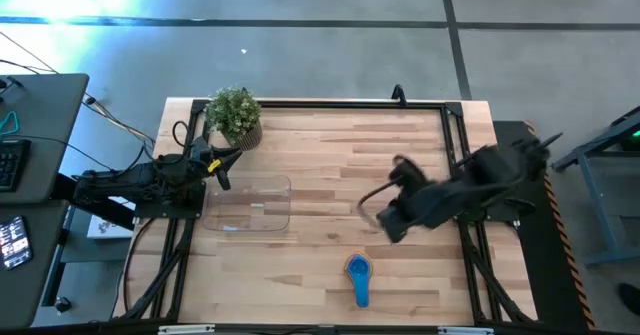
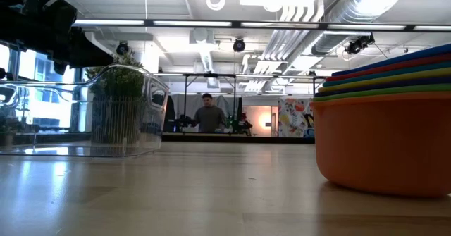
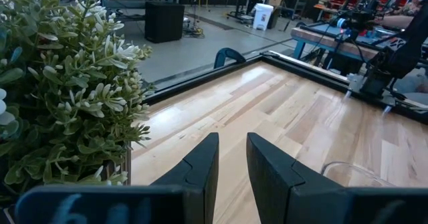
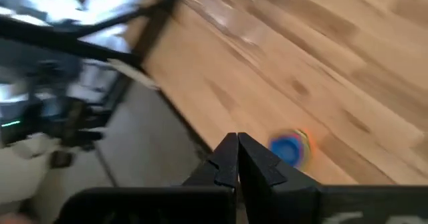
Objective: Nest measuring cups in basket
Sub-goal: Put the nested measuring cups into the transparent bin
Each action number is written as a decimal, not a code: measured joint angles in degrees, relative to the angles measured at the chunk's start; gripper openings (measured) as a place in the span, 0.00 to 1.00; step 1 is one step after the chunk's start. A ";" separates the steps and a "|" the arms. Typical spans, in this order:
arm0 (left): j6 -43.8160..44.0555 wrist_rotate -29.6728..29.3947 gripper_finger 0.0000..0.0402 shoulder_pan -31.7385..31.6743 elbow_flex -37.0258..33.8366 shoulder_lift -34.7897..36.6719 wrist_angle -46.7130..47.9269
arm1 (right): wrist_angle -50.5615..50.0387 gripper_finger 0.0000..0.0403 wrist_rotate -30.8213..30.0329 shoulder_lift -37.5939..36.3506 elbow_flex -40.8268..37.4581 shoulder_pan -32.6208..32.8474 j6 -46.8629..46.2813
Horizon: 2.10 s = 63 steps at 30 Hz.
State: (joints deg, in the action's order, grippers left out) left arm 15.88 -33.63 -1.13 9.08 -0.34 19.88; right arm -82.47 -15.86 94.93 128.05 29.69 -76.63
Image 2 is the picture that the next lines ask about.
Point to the orange measuring cup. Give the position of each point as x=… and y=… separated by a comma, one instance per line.
x=384, y=148

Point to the black table frame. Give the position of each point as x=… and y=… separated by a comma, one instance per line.
x=246, y=138

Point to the clear plastic basket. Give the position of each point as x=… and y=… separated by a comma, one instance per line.
x=105, y=152

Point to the teal measuring cup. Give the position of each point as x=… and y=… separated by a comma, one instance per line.
x=387, y=72

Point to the pink measuring cup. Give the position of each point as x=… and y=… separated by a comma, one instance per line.
x=387, y=67

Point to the black hanging camera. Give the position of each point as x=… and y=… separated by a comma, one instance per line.
x=239, y=45
x=122, y=48

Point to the floral poster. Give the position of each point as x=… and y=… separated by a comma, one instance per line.
x=294, y=118

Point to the silver ventilation duct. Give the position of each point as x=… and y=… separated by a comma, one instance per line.
x=352, y=14

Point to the green measuring cup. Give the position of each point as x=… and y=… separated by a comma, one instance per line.
x=387, y=91

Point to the blue measuring cup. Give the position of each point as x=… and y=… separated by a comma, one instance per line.
x=405, y=58

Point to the black metal frame stand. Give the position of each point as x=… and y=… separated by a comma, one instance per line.
x=185, y=98
x=314, y=86

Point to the overhead light bar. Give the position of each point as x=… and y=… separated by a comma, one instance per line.
x=190, y=23

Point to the yellow measuring cup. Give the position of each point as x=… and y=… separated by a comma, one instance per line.
x=387, y=77

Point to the purple measuring cup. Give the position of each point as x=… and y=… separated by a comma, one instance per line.
x=387, y=84

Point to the green plant in striped pot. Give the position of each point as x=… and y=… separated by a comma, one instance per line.
x=128, y=58

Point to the person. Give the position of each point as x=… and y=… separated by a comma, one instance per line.
x=209, y=118

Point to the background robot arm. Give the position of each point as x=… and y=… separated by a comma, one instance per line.
x=183, y=121
x=240, y=125

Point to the black ceiling spotlight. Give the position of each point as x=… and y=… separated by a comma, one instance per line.
x=359, y=45

